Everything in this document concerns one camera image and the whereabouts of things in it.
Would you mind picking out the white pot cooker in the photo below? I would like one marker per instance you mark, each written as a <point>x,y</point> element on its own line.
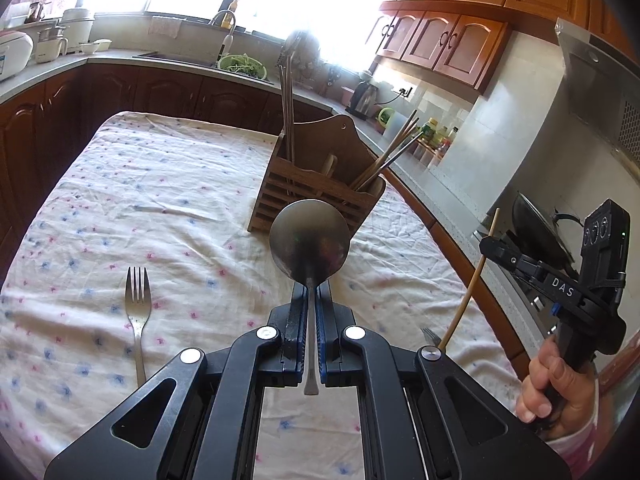
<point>76,24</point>

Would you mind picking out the spice jar set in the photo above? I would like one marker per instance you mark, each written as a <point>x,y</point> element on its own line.
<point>427,156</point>

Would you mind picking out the person's right hand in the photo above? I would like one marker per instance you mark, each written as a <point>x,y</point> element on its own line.
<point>577,389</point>

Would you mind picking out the kitchen faucet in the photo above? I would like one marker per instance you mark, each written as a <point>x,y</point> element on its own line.
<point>226,20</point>

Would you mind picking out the white rice cooker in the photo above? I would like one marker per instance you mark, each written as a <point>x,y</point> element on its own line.
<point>15,51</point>

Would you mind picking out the steel chopstick in holder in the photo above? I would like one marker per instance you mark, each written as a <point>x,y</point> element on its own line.
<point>289,109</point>

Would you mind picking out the upper wooden cabinets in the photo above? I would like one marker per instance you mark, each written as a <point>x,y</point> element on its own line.
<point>464,39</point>

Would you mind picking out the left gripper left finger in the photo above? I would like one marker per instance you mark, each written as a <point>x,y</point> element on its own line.
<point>199,416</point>

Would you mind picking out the chopstick standing in holder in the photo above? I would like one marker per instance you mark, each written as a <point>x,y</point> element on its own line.
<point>281,68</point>

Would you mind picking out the black wok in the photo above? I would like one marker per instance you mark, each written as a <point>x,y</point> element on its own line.
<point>538,233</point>

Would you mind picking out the small white blender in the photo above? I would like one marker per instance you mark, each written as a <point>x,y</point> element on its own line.
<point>51,44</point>

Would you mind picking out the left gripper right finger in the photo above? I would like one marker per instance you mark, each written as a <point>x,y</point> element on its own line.
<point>421,415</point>

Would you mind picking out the wooden utensil holder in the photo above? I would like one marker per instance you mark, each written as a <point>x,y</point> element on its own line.
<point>285,182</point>

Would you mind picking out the electric kettle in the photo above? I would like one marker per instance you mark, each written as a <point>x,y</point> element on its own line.
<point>362,99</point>

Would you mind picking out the steel range hood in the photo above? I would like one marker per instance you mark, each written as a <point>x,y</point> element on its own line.
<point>603,88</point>

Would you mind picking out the green vegetable colander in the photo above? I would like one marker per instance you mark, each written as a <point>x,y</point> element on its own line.
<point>244,65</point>

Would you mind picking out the steel fork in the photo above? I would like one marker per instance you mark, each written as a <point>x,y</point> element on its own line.
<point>430,337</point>
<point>138,306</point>

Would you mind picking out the knife and utensil rack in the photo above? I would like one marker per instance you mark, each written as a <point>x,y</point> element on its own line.
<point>299,62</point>

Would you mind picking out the yellow oil bottle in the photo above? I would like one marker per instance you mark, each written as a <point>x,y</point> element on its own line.
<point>429,129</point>

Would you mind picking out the long-handled steel spoon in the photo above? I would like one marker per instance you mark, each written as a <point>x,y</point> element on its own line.
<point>309,242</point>

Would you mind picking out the steel fork right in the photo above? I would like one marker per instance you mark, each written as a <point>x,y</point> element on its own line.
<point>430,337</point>

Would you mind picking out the steel fork left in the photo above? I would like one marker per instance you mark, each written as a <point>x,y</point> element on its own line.
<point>138,306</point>

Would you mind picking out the white floral tablecloth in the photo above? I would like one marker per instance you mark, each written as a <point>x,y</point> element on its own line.
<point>175,196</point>

